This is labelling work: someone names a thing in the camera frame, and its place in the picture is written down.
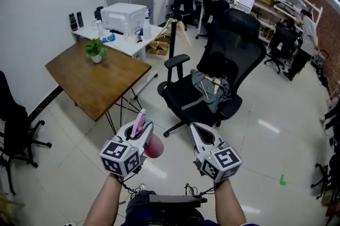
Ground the black chair base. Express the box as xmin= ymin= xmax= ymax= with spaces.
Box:
xmin=310 ymin=151 xmax=340 ymax=200

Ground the office chair with draped jacket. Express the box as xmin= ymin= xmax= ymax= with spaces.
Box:
xmin=195 ymin=0 xmax=231 ymax=40

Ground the person's right forearm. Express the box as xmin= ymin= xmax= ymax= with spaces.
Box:
xmin=212 ymin=178 xmax=248 ymax=226

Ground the brown wooden table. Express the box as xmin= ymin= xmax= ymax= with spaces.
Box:
xmin=44 ymin=38 xmax=152 ymax=136

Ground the white printer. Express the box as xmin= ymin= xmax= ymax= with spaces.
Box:
xmin=100 ymin=2 xmax=148 ymax=34

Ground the black mesh office chair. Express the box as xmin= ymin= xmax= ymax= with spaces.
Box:
xmin=156 ymin=8 xmax=267 ymax=138

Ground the open laptop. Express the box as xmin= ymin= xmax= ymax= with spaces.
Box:
xmin=237 ymin=0 xmax=256 ymax=14

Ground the black waist-mounted device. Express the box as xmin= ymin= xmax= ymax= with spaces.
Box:
xmin=148 ymin=193 xmax=208 ymax=209

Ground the potted green plant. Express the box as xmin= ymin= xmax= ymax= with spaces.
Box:
xmin=83 ymin=37 xmax=108 ymax=64

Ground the white desk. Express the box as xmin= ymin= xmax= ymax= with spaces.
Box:
xmin=71 ymin=21 xmax=167 ymax=60

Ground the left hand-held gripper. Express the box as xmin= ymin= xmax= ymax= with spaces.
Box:
xmin=99 ymin=120 xmax=155 ymax=177

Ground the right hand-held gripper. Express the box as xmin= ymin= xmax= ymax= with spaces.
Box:
xmin=189 ymin=122 xmax=243 ymax=182

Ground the white spray bottle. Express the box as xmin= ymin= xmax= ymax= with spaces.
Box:
xmin=142 ymin=8 xmax=152 ymax=40

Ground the pink spray bottle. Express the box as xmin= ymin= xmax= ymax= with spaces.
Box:
xmin=133 ymin=108 xmax=165 ymax=159

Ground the blue cloth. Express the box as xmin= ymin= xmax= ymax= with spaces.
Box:
xmin=101 ymin=33 xmax=118 ymax=45

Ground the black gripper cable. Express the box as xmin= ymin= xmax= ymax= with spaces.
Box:
xmin=114 ymin=166 xmax=144 ymax=196
xmin=184 ymin=182 xmax=220 ymax=198

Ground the person's left forearm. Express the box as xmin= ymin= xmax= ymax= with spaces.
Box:
xmin=83 ymin=173 xmax=124 ymax=226

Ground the cardboard box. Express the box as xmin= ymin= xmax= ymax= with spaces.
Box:
xmin=148 ymin=34 xmax=172 ymax=56

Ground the grey garment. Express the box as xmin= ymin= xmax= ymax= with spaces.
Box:
xmin=181 ymin=69 xmax=232 ymax=114

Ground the black coat rack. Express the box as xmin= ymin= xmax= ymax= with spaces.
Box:
xmin=159 ymin=0 xmax=192 ymax=59

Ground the pale wooden clothes hanger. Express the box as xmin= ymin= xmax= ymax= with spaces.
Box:
xmin=149 ymin=17 xmax=192 ymax=48

